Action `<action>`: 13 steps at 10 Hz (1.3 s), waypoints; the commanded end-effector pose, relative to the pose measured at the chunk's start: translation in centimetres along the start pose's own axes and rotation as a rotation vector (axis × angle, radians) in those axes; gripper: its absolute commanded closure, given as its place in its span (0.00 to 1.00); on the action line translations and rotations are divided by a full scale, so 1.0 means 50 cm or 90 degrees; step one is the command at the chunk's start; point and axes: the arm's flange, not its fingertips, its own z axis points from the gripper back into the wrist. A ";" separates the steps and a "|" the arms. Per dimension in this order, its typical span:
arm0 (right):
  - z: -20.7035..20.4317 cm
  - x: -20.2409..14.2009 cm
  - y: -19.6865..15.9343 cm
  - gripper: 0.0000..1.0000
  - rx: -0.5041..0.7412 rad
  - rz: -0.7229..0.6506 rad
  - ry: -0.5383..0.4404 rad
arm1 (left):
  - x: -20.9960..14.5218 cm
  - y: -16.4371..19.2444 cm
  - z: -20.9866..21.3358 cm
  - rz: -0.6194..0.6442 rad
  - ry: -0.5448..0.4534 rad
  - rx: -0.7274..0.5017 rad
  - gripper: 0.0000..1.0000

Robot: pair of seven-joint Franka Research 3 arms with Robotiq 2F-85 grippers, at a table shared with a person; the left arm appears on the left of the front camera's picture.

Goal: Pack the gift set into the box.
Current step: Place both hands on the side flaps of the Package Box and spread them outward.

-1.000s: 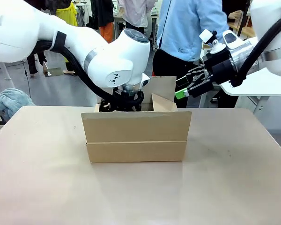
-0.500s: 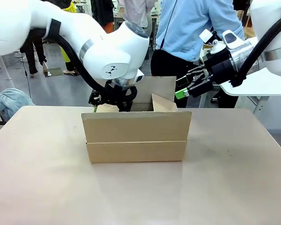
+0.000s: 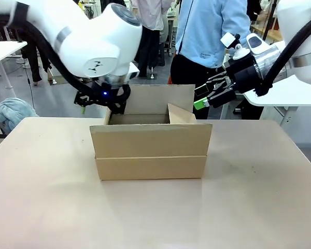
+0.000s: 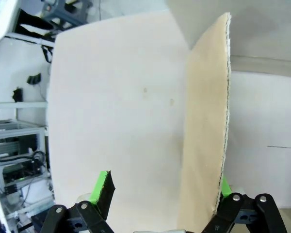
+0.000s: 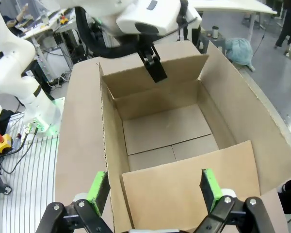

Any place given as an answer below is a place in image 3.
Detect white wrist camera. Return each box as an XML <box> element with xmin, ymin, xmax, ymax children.
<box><xmin>126</xmin><ymin>63</ymin><xmax>141</xmax><ymax>80</ymax></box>
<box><xmin>220</xmin><ymin>33</ymin><xmax>250</xmax><ymax>61</ymax></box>

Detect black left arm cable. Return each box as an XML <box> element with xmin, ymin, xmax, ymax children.
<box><xmin>0</xmin><ymin>15</ymin><xmax>94</xmax><ymax>97</ymax></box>

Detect bystander in pink shirt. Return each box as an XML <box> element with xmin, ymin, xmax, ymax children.
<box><xmin>131</xmin><ymin>0</ymin><xmax>169</xmax><ymax>79</ymax></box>

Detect wooden workbench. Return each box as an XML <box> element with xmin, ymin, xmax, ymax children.
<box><xmin>250</xmin><ymin>22</ymin><xmax>285</xmax><ymax>44</ymax></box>

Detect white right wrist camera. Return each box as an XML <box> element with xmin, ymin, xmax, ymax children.
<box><xmin>220</xmin><ymin>33</ymin><xmax>250</xmax><ymax>61</ymax></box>

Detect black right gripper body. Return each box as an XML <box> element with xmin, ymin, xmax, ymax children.
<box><xmin>223</xmin><ymin>58</ymin><xmax>263</xmax><ymax>94</ymax></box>

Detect flat metal floor plate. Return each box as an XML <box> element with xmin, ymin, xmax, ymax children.
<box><xmin>48</xmin><ymin>74</ymin><xmax>68</xmax><ymax>85</ymax></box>

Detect bystander in dark clothes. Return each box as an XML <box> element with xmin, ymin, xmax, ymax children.
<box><xmin>20</xmin><ymin>43</ymin><xmax>52</xmax><ymax>86</ymax></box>

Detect black tripod pole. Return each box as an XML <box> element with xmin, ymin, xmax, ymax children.
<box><xmin>263</xmin><ymin>0</ymin><xmax>277</xmax><ymax>47</ymax></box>

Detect brown cardboard box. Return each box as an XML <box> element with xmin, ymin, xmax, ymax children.
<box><xmin>89</xmin><ymin>84</ymin><xmax>214</xmax><ymax>181</ymax></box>

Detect light blue towel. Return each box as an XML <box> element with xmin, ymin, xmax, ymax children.
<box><xmin>0</xmin><ymin>97</ymin><xmax>39</xmax><ymax>132</ymax></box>

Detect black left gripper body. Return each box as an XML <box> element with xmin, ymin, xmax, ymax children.
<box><xmin>92</xmin><ymin>80</ymin><xmax>132</xmax><ymax>107</ymax></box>

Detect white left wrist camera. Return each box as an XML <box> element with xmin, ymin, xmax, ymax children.
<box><xmin>126</xmin><ymin>63</ymin><xmax>141</xmax><ymax>80</ymax></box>

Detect person in blue sweater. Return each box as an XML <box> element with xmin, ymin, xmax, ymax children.
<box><xmin>169</xmin><ymin>0</ymin><xmax>265</xmax><ymax>120</ymax></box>

